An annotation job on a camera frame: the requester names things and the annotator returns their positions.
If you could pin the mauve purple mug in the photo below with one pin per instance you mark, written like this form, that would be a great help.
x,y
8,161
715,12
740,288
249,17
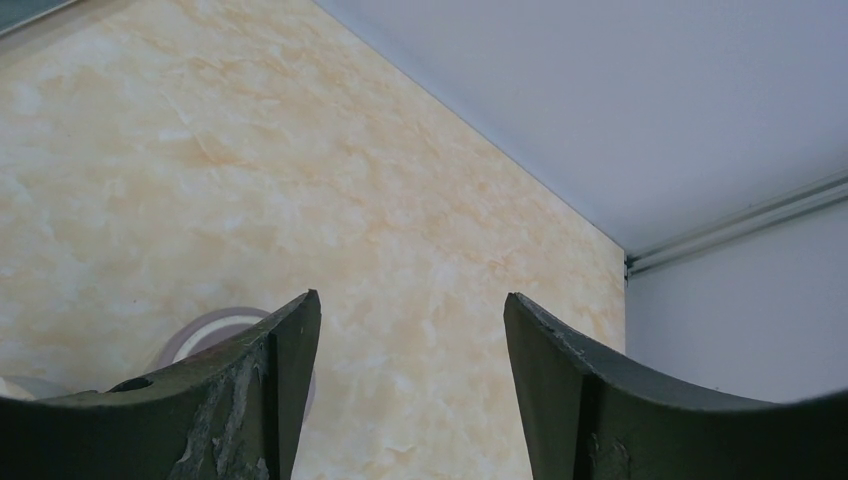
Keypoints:
x,y
206,331

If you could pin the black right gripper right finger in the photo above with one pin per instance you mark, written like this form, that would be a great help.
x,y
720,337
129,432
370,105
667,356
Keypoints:
x,y
590,412

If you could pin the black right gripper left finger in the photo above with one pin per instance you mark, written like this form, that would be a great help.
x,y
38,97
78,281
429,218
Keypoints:
x,y
232,411

